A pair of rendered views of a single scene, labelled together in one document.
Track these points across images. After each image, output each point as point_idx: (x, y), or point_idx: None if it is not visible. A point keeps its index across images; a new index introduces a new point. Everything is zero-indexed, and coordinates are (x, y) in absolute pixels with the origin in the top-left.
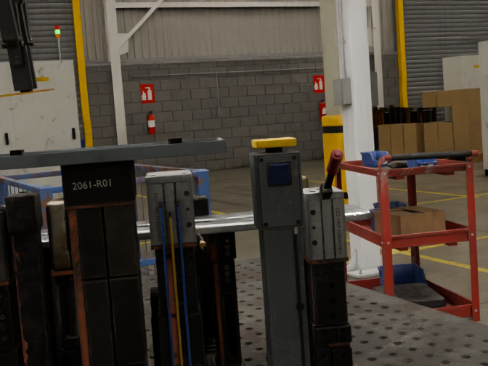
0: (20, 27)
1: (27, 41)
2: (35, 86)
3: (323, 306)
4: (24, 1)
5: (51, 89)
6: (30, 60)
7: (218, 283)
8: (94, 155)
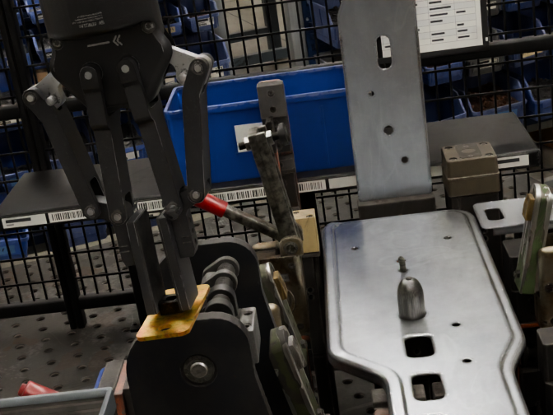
0: (117, 184)
1: (167, 207)
2: (178, 305)
3: None
4: (147, 115)
5: (154, 338)
6: (164, 251)
7: None
8: None
